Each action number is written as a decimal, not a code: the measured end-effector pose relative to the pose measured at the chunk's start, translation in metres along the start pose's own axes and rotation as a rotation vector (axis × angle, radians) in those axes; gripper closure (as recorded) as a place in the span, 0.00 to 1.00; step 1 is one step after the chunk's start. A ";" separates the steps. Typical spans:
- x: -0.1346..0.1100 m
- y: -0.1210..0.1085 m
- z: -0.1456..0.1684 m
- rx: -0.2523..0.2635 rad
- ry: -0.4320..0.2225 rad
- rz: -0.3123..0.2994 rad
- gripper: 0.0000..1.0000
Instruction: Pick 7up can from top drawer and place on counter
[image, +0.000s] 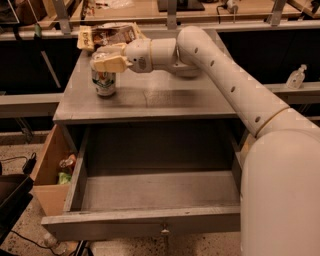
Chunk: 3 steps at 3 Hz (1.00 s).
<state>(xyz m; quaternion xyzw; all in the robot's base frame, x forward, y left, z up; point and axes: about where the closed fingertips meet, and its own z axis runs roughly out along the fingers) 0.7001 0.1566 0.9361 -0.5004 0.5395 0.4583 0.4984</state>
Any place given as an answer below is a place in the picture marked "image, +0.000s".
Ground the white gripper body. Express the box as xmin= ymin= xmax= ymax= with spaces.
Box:
xmin=125 ymin=39 xmax=152 ymax=73

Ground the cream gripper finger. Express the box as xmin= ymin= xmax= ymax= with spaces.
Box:
xmin=90 ymin=53 xmax=132 ymax=73
xmin=95 ymin=43 xmax=127 ymax=56

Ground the green white 7up can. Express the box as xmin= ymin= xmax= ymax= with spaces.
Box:
xmin=92 ymin=70 xmax=116 ymax=97

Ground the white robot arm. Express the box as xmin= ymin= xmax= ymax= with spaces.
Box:
xmin=91 ymin=26 xmax=320 ymax=256

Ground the grey cabinet counter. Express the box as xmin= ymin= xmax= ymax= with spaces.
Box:
xmin=54 ymin=51 xmax=236 ymax=127

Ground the open grey top drawer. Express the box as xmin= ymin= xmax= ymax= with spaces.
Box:
xmin=42 ymin=127 xmax=240 ymax=240

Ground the brown yellow chip bag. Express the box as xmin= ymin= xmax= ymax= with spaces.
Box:
xmin=77 ymin=22 xmax=145 ymax=51

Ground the white ceramic bowl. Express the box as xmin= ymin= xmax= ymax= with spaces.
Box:
xmin=175 ymin=69 xmax=201 ymax=78

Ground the orange snack item in box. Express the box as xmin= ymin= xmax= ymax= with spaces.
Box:
xmin=59 ymin=154 xmax=77 ymax=170

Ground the green snack item in box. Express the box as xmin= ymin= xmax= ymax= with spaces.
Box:
xmin=58 ymin=172 xmax=72 ymax=185

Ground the cardboard box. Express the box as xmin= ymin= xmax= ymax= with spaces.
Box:
xmin=31 ymin=125 xmax=77 ymax=216

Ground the clear sanitizer bottle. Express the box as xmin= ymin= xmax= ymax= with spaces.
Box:
xmin=286 ymin=64 xmax=307 ymax=90

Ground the black bin at left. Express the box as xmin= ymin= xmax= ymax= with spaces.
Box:
xmin=0 ymin=174 xmax=33 ymax=244

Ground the clear plastic bottle on floor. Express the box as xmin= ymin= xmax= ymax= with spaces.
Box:
xmin=43 ymin=233 xmax=67 ymax=256

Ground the black floor cable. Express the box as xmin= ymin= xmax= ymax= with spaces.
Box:
xmin=0 ymin=152 xmax=38 ymax=174

